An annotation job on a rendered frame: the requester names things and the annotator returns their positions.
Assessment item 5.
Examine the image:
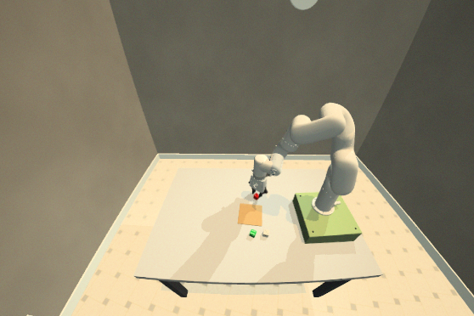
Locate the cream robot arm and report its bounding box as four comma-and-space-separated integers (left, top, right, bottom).
252, 103, 358, 216

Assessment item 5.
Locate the tan flat mat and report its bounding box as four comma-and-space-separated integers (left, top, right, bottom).
238, 204, 262, 226

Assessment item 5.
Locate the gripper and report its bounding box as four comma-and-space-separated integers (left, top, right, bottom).
248, 173, 268, 198

